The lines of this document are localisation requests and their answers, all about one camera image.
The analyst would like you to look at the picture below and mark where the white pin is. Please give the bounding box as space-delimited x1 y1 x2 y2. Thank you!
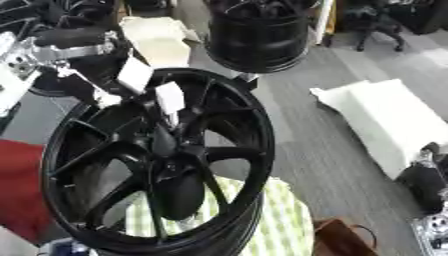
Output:
113 56 156 97
152 81 188 128

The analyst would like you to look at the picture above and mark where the black wheel rim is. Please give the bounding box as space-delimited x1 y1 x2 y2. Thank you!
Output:
203 0 314 74

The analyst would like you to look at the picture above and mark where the large white foam block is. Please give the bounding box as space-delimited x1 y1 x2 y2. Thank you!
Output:
308 78 448 180

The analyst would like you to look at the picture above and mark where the red cloth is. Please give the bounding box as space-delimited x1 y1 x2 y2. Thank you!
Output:
0 138 56 245

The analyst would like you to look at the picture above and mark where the black office chair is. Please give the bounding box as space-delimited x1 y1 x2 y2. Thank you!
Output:
341 2 408 53

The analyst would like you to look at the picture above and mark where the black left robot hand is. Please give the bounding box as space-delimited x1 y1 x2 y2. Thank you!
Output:
26 27 133 105

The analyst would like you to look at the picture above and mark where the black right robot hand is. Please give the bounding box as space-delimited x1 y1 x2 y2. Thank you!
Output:
395 142 448 215

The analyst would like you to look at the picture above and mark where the black spoked wheel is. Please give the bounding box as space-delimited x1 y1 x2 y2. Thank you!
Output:
38 67 277 256

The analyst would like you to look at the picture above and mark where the brown bag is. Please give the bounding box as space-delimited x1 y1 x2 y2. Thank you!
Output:
313 217 382 256

